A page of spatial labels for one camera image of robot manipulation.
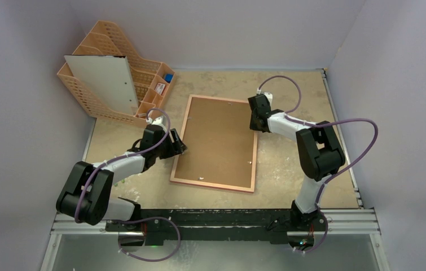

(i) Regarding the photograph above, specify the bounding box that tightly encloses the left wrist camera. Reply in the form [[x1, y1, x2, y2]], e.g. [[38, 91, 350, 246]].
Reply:
[[146, 116, 170, 132]]

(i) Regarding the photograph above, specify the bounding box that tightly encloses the brown cardboard backing board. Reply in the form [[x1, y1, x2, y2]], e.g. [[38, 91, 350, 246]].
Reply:
[[174, 98, 255, 189]]

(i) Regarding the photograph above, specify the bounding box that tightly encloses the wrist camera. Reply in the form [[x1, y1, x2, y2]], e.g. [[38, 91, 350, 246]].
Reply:
[[256, 89, 273, 105], [146, 116, 170, 132]]

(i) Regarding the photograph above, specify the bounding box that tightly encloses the purple cable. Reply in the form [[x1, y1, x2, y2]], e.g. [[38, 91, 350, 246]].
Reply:
[[73, 108, 182, 262], [256, 75, 379, 255]]

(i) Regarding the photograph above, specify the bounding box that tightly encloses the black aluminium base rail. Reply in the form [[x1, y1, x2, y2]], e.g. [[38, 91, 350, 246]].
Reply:
[[50, 208, 381, 248]]

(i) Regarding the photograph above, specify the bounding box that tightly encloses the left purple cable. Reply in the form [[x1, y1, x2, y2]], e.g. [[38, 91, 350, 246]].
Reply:
[[73, 108, 182, 262]]

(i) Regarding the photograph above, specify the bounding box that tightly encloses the orange plastic file organizer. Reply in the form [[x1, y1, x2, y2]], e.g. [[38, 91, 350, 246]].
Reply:
[[57, 20, 177, 128]]

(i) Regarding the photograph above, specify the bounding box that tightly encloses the pink picture frame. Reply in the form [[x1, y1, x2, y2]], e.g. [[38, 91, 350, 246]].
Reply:
[[169, 94, 259, 194]]

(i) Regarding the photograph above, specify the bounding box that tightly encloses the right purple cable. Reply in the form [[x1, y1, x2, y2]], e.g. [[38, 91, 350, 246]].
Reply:
[[256, 75, 379, 255]]

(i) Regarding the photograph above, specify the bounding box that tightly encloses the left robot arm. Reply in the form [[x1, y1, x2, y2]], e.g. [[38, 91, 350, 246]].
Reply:
[[56, 124, 187, 231]]

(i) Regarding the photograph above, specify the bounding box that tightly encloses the blue item in organizer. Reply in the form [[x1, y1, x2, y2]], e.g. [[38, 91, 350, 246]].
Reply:
[[164, 73, 174, 84]]

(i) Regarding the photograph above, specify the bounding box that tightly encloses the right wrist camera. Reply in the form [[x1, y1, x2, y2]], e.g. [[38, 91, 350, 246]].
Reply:
[[256, 89, 273, 105]]

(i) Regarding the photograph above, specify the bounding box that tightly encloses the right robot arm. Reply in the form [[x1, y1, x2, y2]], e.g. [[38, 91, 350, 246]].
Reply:
[[248, 93, 345, 230]]

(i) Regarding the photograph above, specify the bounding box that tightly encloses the white red small box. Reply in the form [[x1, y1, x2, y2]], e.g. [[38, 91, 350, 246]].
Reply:
[[155, 83, 166, 95]]

